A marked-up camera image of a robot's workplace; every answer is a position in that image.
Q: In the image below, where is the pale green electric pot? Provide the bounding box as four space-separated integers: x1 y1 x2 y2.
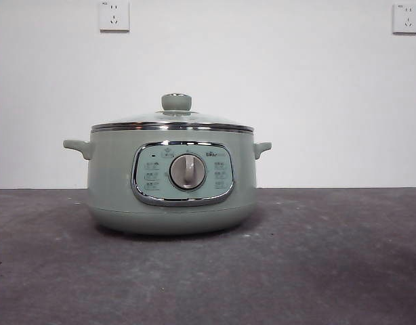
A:
62 127 272 236

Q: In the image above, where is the glass lid with green knob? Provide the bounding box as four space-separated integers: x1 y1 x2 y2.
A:
91 93 253 132

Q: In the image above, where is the white wall socket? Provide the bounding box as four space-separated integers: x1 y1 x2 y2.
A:
100 0 131 33
392 3 416 35

